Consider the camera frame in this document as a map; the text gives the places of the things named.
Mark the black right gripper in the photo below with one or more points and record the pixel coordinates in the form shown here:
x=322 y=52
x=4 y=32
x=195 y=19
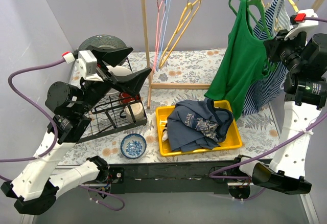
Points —
x=274 y=49

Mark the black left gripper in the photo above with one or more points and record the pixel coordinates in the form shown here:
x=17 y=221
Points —
x=102 y=71

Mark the green tank top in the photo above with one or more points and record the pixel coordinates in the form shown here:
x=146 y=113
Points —
x=242 y=64

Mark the pink wire hanger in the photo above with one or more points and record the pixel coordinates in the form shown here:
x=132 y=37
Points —
x=160 y=12

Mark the black white striped tank top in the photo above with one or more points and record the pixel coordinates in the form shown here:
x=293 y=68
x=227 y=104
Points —
x=165 y=133

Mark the light blue wire hanger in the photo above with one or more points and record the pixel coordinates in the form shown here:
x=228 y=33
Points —
x=163 y=21

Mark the yellow plastic hanger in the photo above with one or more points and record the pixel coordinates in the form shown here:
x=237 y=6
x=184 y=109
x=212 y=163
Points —
x=187 y=16

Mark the navy blue tank top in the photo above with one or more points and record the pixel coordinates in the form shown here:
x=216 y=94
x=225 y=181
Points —
x=197 y=125

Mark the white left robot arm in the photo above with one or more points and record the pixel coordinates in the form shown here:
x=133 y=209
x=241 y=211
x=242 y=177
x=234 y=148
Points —
x=36 y=188

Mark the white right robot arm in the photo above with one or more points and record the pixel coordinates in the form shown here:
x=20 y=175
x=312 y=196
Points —
x=282 y=168

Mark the navy white striped tank top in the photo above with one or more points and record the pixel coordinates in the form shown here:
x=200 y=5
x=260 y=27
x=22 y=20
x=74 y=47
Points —
x=262 y=91

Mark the wooden yellow curved hanger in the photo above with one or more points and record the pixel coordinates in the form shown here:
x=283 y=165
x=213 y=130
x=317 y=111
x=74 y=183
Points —
x=276 y=15

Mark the white ceramic plate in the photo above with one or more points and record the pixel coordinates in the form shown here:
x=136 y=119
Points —
x=120 y=71

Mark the red cup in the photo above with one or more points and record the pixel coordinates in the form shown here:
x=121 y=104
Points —
x=129 y=97

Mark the dark green patterned plate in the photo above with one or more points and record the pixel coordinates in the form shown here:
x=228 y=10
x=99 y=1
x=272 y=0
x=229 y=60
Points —
x=102 y=41

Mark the beige ceramic mug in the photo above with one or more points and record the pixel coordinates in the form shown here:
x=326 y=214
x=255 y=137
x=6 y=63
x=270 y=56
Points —
x=134 y=112

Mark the blue white patterned bowl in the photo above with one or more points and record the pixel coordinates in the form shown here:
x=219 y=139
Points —
x=133 y=146

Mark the yellow plastic tray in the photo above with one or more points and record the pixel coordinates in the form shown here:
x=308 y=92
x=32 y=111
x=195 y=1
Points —
x=232 y=141

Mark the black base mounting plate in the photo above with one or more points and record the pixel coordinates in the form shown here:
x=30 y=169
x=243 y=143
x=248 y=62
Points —
x=183 y=177

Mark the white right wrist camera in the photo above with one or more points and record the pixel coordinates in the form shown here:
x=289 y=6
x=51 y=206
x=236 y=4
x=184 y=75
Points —
x=300 y=24

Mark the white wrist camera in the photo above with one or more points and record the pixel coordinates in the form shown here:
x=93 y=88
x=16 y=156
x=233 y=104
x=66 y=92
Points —
x=87 y=66
x=300 y=24

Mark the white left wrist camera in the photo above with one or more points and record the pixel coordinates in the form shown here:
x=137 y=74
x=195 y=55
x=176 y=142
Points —
x=87 y=66

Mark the black wire dish rack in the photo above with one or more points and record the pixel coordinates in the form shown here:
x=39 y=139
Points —
x=109 y=117

